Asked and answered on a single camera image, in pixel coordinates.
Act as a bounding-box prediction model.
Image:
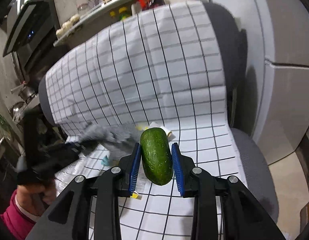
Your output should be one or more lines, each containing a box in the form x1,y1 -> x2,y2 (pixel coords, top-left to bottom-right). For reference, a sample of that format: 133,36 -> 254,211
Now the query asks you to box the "grey rag cloth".
78,124 -> 142,160

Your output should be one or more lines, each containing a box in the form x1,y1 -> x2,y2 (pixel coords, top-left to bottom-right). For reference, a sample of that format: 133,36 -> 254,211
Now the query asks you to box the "clear plastic container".
55,149 -> 109,196

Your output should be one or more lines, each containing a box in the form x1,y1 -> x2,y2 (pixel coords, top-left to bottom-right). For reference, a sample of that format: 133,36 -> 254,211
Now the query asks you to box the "steel cooking pot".
10,82 -> 36,101

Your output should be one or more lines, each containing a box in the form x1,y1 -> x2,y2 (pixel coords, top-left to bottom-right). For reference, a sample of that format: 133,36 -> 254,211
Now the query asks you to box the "grey office chair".
38,2 -> 280,224

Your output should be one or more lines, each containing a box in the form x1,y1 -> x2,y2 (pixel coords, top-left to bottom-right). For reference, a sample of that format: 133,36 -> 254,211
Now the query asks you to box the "curved kitchen shelf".
54,0 -> 133,47

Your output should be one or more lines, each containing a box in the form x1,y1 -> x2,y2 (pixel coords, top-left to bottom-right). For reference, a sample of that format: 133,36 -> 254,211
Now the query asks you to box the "left hand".
16,179 -> 56,216

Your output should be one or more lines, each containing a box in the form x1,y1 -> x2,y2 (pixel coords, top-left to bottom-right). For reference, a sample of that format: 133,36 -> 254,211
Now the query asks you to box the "white plastic bag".
149,122 -> 174,140

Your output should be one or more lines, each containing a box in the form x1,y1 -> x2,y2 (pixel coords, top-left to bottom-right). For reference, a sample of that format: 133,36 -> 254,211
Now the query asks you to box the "white grid cloth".
45,0 -> 249,240

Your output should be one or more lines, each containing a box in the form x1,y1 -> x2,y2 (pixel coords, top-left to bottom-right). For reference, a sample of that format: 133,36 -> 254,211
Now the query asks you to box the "silver refrigerator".
211,0 -> 309,164

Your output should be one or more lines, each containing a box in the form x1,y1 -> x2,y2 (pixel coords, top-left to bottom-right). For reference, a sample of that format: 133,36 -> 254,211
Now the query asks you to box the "black range hood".
3,0 -> 60,73

